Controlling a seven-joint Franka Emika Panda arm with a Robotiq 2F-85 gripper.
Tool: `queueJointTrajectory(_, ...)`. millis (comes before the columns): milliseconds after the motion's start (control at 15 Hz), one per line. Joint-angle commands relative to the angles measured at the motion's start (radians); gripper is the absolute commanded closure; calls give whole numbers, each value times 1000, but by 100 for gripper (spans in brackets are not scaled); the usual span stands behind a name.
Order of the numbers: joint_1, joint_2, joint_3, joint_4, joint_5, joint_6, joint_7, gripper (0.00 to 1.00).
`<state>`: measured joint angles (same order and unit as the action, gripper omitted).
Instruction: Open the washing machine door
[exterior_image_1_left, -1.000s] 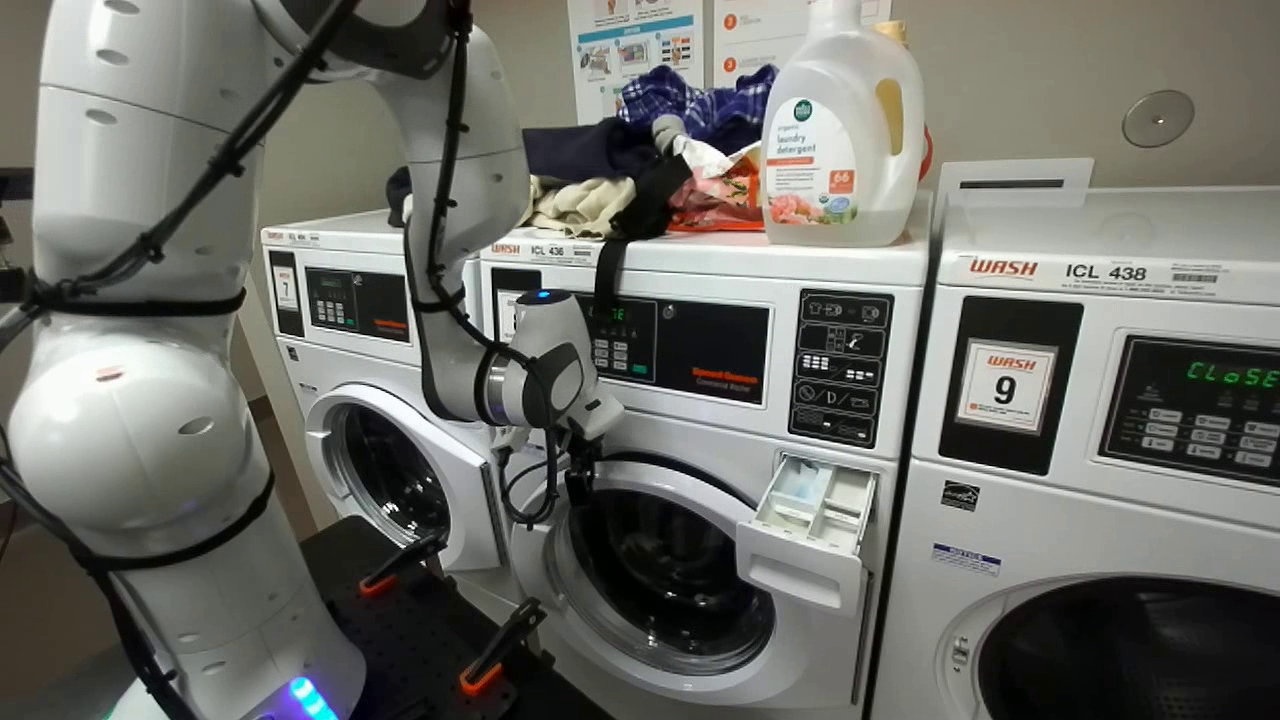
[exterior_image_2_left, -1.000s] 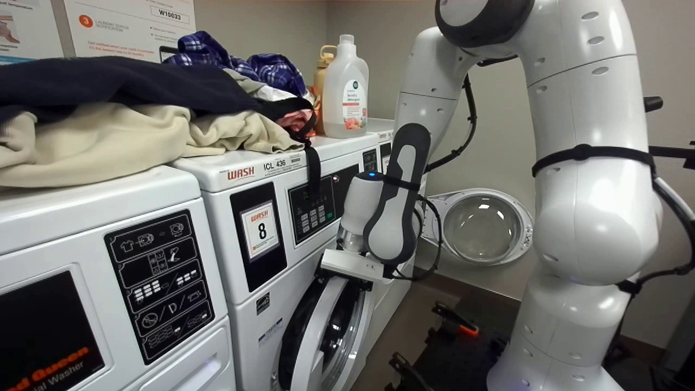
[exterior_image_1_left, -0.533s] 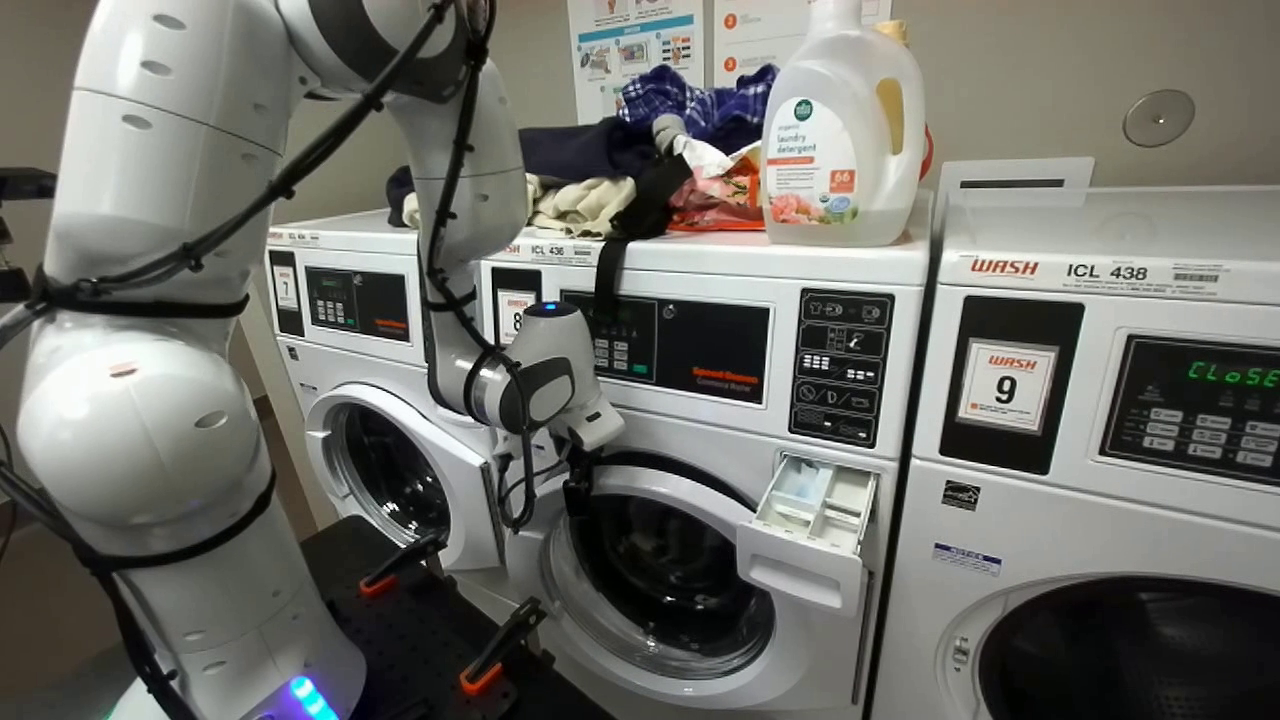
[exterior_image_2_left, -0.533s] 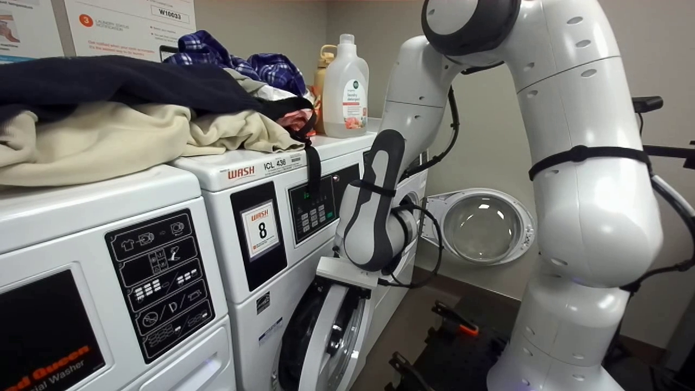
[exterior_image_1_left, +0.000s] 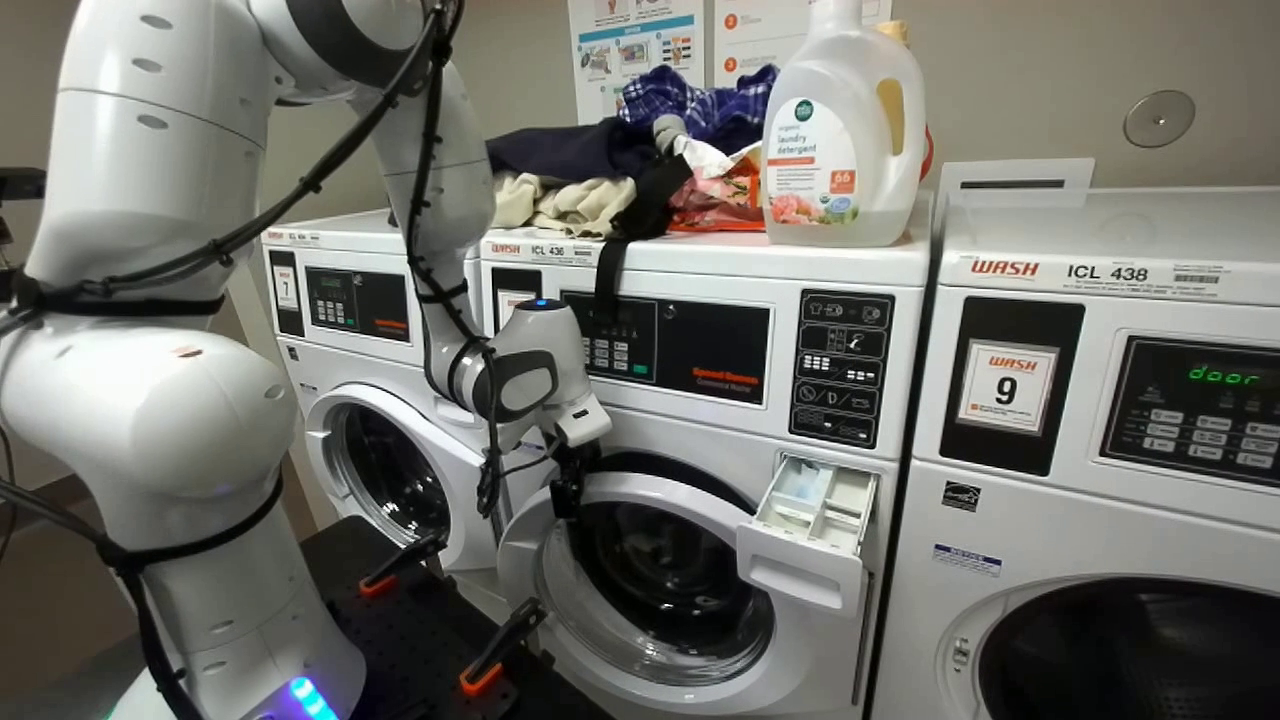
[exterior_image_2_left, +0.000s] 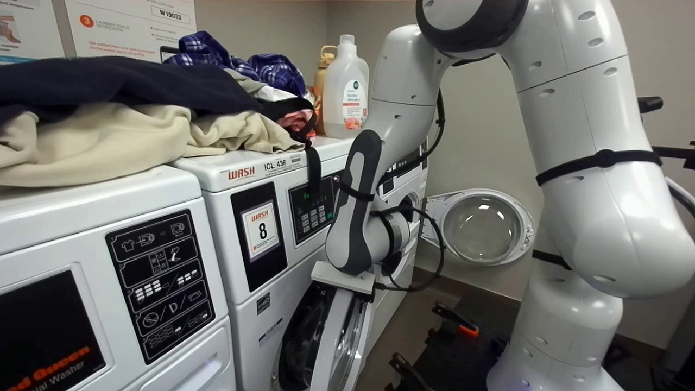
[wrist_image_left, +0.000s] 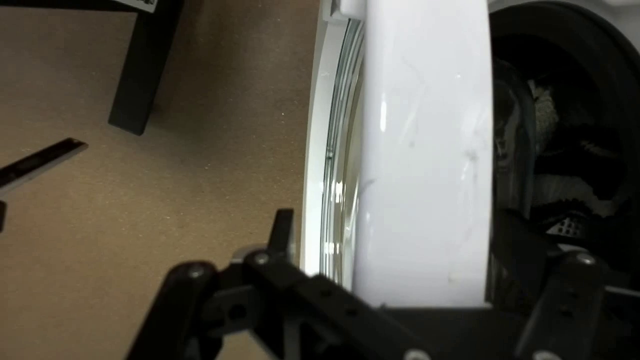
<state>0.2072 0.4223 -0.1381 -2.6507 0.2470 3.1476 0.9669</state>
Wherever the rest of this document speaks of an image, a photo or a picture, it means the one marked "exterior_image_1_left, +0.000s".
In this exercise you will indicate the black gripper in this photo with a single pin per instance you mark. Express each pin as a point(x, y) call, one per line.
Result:
point(571, 466)

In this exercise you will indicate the round washer door with glass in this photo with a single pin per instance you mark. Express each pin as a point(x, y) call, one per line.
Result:
point(665, 586)

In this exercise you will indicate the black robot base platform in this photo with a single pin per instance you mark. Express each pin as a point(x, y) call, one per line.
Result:
point(415, 641)

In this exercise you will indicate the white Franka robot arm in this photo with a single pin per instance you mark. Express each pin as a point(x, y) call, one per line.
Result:
point(147, 424)

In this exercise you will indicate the open white detergent drawer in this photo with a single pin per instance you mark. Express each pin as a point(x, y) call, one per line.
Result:
point(815, 512)

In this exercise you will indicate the orange black clamp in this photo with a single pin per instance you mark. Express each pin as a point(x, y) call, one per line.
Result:
point(495, 652)
point(394, 569)

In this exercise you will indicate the card reader with number eight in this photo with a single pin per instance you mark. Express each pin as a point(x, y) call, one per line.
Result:
point(513, 295)

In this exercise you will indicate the white washer with orange display text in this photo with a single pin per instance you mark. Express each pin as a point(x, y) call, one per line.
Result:
point(355, 364)

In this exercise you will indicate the white washer number eight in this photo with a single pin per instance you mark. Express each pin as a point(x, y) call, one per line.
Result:
point(826, 626)

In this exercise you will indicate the beige cloth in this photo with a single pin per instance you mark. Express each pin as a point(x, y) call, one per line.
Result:
point(566, 203)

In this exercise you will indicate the black washer button panel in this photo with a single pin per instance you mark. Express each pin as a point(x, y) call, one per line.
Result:
point(843, 364)

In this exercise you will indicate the red orange bag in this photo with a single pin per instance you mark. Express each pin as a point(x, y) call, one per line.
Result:
point(721, 203)

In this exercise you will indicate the navy blue cloth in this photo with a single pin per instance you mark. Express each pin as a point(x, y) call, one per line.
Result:
point(563, 144)

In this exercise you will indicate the white grey cloth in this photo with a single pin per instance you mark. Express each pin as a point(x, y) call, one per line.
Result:
point(692, 149)

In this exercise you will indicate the blue patterned bag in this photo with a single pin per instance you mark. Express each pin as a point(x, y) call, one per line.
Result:
point(700, 102)

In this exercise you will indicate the card reader with number nine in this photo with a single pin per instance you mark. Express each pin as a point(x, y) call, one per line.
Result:
point(1010, 386)

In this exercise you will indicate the white detergent bottle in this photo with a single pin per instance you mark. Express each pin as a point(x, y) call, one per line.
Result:
point(843, 133)

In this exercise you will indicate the white washer number nine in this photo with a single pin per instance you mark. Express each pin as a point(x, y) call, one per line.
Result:
point(1065, 535)

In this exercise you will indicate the white folded paper sign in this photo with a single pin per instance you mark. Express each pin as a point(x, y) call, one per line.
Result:
point(1012, 186)

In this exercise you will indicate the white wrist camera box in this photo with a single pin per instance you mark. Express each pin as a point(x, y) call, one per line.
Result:
point(586, 420)

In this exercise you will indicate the wall poster with picture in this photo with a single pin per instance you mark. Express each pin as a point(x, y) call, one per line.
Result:
point(639, 45)

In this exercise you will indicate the wall poster with orange dot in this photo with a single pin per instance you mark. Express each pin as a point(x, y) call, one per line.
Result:
point(753, 34)

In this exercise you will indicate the round grey wall plate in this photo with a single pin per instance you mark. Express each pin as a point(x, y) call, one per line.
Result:
point(1158, 116)

